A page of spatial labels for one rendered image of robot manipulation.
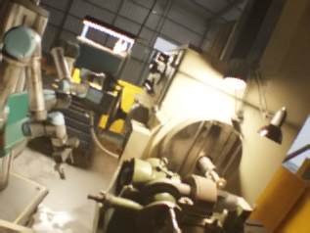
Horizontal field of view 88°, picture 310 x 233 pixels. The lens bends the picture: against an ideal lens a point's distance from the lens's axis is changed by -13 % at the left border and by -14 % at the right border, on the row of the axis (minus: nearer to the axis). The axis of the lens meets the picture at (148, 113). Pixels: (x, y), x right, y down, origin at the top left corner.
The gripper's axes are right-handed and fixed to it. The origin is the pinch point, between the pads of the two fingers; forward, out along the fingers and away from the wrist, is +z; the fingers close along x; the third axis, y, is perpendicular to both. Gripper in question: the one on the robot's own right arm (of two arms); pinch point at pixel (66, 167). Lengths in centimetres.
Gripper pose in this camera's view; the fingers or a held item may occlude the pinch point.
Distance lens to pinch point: 108.4
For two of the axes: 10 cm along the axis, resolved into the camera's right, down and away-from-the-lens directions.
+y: -10.0, 0.2, -0.6
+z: -0.1, 9.2, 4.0
